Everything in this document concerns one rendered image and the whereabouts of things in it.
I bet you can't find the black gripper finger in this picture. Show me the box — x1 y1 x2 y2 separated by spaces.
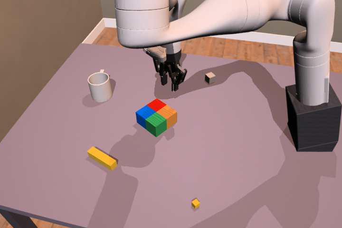
166 64 187 92
153 59 167 85

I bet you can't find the grey cylinder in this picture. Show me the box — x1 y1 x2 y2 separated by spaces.
88 69 112 102

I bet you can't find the green cube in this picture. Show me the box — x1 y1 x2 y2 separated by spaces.
145 112 167 137

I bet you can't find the blue cube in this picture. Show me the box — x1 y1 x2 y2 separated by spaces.
136 105 156 129

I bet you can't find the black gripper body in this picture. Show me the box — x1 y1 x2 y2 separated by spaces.
164 50 181 73

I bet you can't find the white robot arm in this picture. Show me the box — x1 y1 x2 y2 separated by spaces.
115 0 335 106

